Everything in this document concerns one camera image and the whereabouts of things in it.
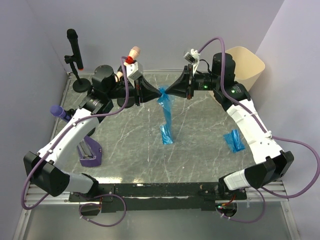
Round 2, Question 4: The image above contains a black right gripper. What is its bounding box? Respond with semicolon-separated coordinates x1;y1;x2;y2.
165;64;221;100

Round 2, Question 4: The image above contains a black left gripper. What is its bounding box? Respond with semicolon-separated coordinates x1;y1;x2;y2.
107;74;163;107

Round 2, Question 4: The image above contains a blue plastic trash bag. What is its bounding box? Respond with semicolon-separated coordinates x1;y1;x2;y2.
157;86;174;145

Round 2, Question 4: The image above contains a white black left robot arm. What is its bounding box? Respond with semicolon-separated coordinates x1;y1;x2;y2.
23;62;161;201

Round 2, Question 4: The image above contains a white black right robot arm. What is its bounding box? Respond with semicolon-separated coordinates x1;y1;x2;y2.
165;49;294;199

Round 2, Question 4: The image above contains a cream plastic trash bin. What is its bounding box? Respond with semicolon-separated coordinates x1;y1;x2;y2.
225;46;265;91

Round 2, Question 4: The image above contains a peach pink microphone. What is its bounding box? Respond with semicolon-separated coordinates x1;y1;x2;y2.
115;46;141;82

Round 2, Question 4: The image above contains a purple wedge holder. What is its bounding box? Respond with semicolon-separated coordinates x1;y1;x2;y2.
76;136;102;168

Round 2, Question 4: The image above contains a purple microphone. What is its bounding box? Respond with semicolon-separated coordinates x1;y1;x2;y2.
50;105;75;123

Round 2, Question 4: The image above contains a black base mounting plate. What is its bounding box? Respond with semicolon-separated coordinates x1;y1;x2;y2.
68;182;247;213

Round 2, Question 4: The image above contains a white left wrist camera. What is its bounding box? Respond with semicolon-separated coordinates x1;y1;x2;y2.
126;60;144;81

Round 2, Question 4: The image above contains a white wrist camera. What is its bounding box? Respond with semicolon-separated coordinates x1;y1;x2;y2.
126;60;144;81
183;48;201;71

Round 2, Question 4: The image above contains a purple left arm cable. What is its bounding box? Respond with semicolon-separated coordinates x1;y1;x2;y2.
20;56;137;227

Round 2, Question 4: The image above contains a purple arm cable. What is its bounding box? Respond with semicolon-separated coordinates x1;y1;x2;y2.
198;37;320;224
20;56;137;227

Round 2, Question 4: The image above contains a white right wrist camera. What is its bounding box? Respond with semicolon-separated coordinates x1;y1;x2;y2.
183;48;201;71

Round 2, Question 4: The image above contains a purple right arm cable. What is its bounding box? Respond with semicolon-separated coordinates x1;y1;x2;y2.
198;37;320;224

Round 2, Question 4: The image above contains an aluminium rail frame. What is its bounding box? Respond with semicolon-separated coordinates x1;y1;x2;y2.
24;181;287;207

